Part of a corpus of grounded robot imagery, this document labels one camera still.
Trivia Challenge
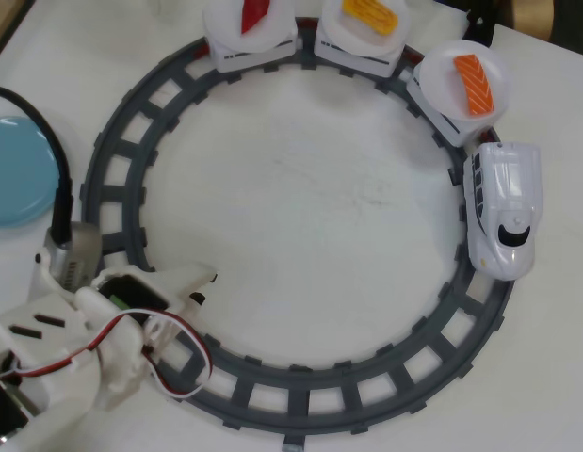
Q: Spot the white round plastic plate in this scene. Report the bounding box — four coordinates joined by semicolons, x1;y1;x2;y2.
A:
202;0;297;53
321;0;411;53
420;40;512;124

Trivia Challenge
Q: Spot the red tuna sushi piece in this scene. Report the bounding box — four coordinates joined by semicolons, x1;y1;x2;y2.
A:
240;0;273;35

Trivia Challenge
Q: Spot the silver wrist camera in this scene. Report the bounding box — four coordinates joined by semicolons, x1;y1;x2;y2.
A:
41;220;104;293

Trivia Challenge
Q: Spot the black camera cable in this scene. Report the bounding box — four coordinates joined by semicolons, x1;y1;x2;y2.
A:
0;86;75;246

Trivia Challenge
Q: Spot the blue round dish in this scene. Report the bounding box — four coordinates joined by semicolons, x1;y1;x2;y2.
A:
0;115;55;232

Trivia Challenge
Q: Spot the white toy Shinkansen locomotive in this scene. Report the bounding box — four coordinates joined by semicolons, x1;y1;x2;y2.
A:
462;139;543;283

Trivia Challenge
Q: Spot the grey circular toy train track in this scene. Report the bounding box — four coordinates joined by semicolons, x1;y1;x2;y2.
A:
78;16;518;434

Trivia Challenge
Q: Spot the orange salmon sushi piece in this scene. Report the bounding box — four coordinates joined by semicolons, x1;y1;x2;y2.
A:
453;55;495;118

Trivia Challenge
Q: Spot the yellow egg sushi piece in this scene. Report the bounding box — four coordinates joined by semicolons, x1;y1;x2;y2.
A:
341;0;399;37

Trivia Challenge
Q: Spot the tan wooden object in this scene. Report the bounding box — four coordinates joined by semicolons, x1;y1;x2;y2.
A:
488;0;554;43

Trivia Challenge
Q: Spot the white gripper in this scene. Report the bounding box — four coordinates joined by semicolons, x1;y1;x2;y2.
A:
76;263;218;411

